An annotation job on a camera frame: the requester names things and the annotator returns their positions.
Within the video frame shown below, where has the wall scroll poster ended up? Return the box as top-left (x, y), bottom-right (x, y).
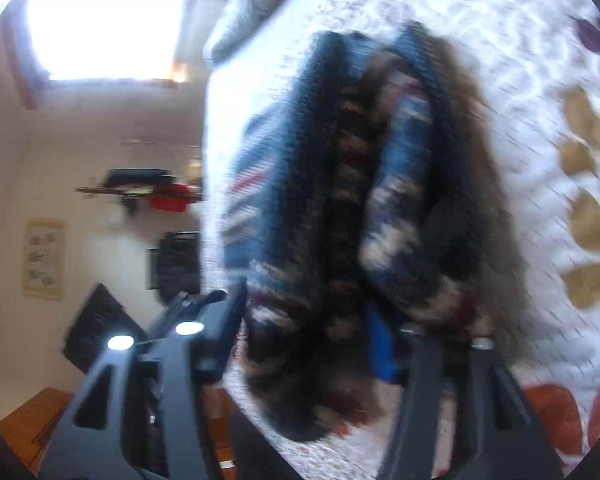
top-left (22, 217), bottom-right (67, 302)

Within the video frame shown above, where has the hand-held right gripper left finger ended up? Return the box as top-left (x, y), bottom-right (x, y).
top-left (37, 280), bottom-right (251, 480)

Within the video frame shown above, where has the black object on shelf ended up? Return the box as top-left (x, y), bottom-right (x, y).
top-left (76, 167), bottom-right (177, 217)

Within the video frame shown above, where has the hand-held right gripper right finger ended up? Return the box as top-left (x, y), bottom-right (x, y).
top-left (364, 304), bottom-right (566, 480)

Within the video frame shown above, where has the blue striped knitted sweater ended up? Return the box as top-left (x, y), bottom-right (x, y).
top-left (219, 21), bottom-right (528, 443)

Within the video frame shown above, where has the white floral quilt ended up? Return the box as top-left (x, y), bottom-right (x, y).
top-left (200, 0), bottom-right (600, 480)

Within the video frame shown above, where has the red object on shelf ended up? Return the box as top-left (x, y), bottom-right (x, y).
top-left (147, 183), bottom-right (192, 214)

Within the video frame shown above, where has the dark hanging cloth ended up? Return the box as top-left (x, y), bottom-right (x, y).
top-left (146, 230), bottom-right (202, 307)

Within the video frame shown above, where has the grey blanket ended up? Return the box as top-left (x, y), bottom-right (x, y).
top-left (202, 0), bottom-right (313, 67)

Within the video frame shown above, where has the bright window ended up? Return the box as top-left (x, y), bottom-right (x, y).
top-left (24, 0), bottom-right (187, 82)

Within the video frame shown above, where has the black flat panel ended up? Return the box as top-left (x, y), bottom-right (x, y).
top-left (61, 283), bottom-right (150, 375)

